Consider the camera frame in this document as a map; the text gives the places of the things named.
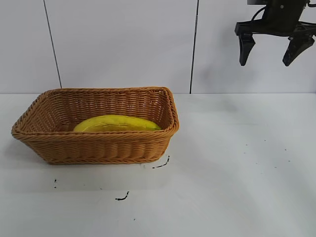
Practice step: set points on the yellow banana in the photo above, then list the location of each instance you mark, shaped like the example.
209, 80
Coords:
118, 122

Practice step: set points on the brown woven wicker basket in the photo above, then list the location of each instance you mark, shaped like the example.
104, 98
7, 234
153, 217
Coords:
98, 148

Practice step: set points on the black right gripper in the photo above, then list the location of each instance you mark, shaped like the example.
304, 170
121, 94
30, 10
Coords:
279, 17

